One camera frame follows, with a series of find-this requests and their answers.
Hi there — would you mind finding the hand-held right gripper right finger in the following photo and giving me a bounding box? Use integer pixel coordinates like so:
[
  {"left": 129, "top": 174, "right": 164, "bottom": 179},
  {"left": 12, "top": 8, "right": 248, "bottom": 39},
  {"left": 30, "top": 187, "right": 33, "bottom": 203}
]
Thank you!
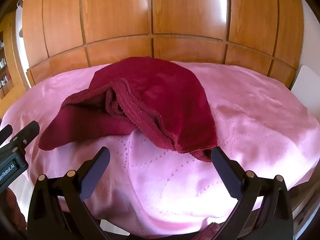
[{"left": 211, "top": 146, "right": 293, "bottom": 240}]

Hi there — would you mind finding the wooden shelf unit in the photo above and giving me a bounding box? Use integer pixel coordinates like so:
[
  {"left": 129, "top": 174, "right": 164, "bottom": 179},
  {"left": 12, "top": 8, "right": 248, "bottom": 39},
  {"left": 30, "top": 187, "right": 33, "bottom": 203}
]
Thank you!
[{"left": 0, "top": 12, "right": 28, "bottom": 100}]

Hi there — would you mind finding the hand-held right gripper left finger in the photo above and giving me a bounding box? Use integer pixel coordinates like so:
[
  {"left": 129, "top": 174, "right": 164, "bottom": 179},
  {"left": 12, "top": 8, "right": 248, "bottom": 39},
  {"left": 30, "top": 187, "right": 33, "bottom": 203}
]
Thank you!
[{"left": 26, "top": 146, "right": 111, "bottom": 240}]

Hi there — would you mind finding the wooden wardrobe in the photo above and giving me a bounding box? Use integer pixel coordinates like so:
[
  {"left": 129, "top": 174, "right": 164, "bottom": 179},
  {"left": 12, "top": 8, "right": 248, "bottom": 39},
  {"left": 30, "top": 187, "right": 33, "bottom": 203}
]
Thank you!
[{"left": 10, "top": 0, "right": 304, "bottom": 90}]

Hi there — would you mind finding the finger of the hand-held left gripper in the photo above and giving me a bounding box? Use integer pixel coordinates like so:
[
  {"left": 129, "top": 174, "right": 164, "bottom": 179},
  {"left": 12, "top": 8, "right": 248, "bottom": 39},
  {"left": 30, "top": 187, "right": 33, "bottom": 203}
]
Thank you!
[
  {"left": 5, "top": 121, "right": 40, "bottom": 155},
  {"left": 0, "top": 124, "right": 13, "bottom": 147}
]

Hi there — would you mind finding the white panel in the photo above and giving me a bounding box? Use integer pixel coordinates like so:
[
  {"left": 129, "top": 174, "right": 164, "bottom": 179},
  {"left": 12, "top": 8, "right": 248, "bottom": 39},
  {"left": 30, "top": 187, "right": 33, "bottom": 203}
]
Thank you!
[{"left": 290, "top": 65, "right": 320, "bottom": 113}]

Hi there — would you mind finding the pink bedspread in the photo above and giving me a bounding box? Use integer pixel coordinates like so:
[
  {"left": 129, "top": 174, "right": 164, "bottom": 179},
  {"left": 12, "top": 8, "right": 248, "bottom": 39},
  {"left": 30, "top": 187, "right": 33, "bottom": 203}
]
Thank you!
[{"left": 0, "top": 60, "right": 320, "bottom": 238}]

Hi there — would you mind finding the dark red knitted garment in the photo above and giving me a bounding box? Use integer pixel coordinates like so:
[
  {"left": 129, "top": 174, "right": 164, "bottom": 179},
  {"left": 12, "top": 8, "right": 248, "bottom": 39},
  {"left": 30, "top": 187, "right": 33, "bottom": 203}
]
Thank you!
[{"left": 38, "top": 57, "right": 218, "bottom": 163}]

